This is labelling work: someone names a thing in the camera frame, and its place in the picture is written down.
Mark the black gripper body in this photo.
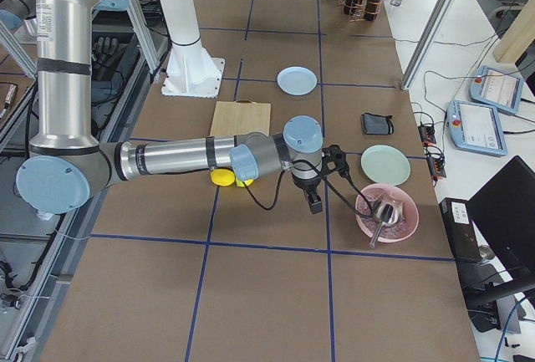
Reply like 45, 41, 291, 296
291, 165, 322, 191

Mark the light blue plate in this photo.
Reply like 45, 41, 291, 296
277, 66, 318, 96

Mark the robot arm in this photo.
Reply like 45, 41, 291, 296
130, 0, 323, 176

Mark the light green plate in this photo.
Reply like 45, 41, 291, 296
360, 145, 411, 186

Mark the upper yellow lemon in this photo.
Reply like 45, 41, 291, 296
235, 179, 254, 187

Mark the yellow lemon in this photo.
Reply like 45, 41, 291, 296
210, 168, 236, 186
235, 179, 254, 187

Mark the large metal spoon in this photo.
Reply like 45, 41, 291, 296
369, 195, 404, 248

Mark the folded grey cloth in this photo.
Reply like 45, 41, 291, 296
361, 113, 394, 135

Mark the lower yellow lemon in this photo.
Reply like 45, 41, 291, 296
210, 168, 236, 186

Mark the pink bowl with ice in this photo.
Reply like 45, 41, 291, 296
355, 183, 419, 243

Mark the bamboo cutting board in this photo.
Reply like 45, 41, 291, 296
209, 101, 272, 136

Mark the orange usb hub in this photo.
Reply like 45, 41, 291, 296
425, 146, 446, 182
418, 124, 436, 146

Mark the black desktop box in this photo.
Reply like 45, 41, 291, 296
439, 197, 482, 263

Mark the near teach pendant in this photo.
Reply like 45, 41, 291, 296
446, 99, 507, 157

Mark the teach pendant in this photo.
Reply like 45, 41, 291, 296
446, 99, 507, 157
469, 65, 525, 115

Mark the black computer monitor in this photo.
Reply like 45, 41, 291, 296
467, 156, 534, 277

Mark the far teach pendant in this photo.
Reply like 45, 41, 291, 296
469, 65, 525, 115

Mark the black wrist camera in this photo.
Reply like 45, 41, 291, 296
322, 145, 349, 178

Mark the white camera pole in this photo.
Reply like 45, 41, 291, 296
160, 0, 225, 99

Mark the aluminium profile post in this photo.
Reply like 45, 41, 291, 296
400, 0, 455, 90

